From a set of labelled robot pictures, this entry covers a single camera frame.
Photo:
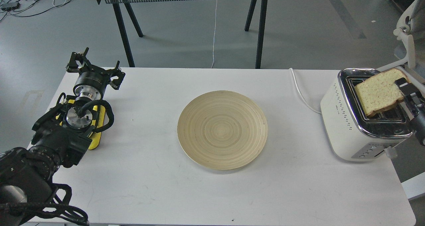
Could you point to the slice of brown bread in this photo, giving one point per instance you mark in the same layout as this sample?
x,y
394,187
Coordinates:
x,y
380,93

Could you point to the white office chair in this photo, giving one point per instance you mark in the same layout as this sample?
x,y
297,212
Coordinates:
x,y
410,30

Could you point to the white chrome toaster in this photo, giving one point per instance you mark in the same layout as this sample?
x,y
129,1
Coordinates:
x,y
352,134

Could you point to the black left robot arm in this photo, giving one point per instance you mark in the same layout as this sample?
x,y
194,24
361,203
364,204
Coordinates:
x,y
62,137

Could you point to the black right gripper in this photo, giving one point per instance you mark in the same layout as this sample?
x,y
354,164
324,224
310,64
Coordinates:
x,y
415,103

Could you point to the round bamboo plate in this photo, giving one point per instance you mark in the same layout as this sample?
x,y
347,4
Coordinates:
x,y
222,130

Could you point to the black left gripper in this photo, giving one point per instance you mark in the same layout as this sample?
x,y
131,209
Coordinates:
x,y
89,83

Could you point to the yellow sponge cloth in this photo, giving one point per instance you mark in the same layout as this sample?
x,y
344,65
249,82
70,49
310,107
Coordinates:
x,y
91,120

